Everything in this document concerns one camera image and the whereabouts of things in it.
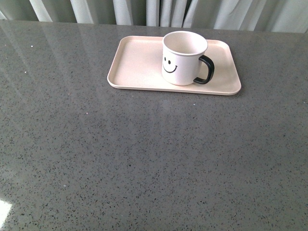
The beige rectangular plastic tray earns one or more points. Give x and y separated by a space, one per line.
137 65

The white smiley mug black handle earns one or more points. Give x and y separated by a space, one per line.
184 61

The light grey pleated curtain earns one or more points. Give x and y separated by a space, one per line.
246 15

